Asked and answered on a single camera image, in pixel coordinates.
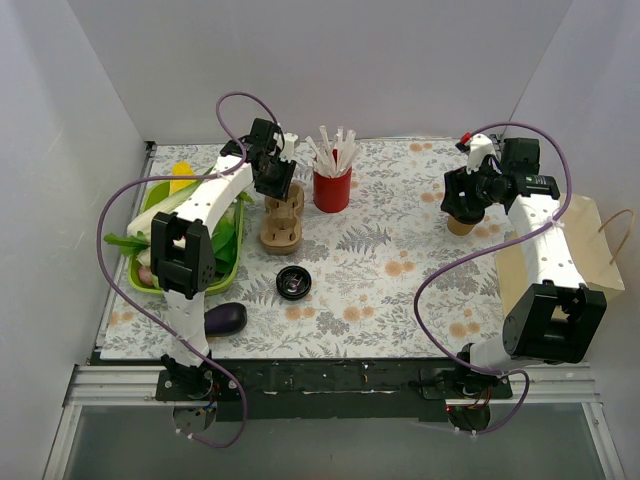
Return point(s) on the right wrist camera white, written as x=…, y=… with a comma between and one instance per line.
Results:
x=476, y=147

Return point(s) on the red cup holder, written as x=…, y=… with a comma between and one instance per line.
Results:
x=331, y=195

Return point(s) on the green leafy vegetables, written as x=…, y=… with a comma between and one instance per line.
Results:
x=136, y=244

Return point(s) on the spare black cup lid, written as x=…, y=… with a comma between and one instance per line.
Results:
x=293, y=282

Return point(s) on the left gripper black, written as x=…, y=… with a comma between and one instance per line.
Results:
x=275, y=181

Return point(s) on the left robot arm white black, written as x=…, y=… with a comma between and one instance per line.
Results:
x=182, y=255

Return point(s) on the purple eggplant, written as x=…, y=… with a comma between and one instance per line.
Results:
x=225, y=320

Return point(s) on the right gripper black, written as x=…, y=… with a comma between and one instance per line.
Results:
x=461, y=203

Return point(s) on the brown cardboard cup carrier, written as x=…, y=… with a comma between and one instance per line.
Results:
x=281, y=229

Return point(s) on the green plastic basket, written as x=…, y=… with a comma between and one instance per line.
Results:
x=226, y=265

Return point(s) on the brown paper coffee cup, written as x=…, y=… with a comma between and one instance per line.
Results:
x=458, y=228

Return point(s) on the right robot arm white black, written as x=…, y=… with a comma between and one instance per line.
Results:
x=556, y=318

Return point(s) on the floral table mat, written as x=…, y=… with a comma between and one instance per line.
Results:
x=388, y=278

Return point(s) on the brown paper bag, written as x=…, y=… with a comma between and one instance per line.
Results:
x=588, y=247

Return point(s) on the aluminium frame rail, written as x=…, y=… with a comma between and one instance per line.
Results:
x=139, y=386

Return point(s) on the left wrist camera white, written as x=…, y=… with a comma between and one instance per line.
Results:
x=286, y=143

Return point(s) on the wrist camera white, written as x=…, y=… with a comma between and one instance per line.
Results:
x=476, y=147
x=286, y=143

